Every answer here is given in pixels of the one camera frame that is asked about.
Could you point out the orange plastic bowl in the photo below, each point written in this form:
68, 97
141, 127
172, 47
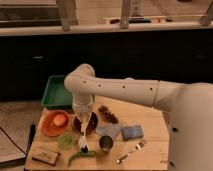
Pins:
49, 129

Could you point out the small metal cup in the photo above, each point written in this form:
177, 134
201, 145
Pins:
106, 143

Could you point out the green plastic cup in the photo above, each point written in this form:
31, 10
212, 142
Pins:
65, 141

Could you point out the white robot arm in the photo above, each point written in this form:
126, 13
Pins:
190, 109

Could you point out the grey blue cloth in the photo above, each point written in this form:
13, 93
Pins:
111, 130

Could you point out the brown pine cone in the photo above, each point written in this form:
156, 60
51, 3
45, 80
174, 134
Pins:
107, 114

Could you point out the wooden board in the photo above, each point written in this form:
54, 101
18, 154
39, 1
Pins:
152, 157

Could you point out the dark brown bowl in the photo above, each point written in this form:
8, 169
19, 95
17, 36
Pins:
92, 123

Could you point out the metal fork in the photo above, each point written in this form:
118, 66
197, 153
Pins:
137, 147

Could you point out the green plastic tray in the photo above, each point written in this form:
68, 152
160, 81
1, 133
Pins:
55, 95

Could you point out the blue sponge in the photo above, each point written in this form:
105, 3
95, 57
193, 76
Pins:
132, 132

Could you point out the orange round fruit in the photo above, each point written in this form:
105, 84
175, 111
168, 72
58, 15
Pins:
59, 120

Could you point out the green chili pepper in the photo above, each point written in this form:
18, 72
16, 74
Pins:
80, 155

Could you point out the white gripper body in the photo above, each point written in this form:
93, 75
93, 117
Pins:
82, 105

